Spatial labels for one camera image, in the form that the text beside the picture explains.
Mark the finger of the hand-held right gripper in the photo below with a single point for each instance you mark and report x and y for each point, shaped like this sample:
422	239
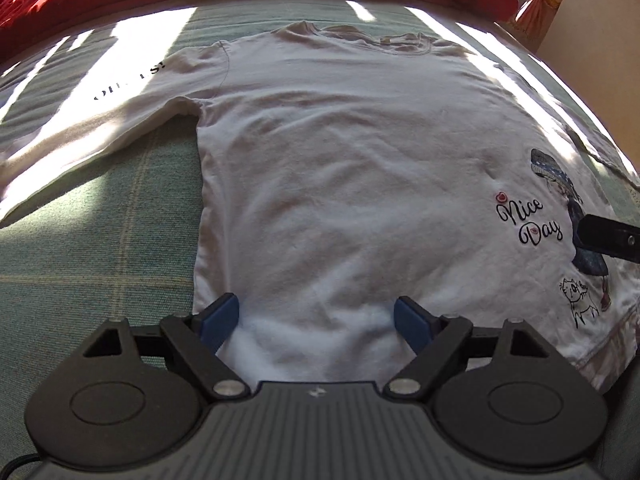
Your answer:
607	237

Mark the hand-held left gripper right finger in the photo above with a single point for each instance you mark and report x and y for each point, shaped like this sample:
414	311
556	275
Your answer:
409	320

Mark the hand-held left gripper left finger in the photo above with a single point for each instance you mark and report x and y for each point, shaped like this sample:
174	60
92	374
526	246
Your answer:
221	317

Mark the white printed t-shirt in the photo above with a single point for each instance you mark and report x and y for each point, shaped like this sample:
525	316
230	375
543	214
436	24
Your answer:
350	170

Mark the green plaid blanket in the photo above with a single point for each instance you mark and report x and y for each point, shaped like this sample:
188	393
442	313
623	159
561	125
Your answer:
100	260

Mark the orange striped curtain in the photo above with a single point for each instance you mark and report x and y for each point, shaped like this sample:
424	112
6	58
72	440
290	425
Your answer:
542	5

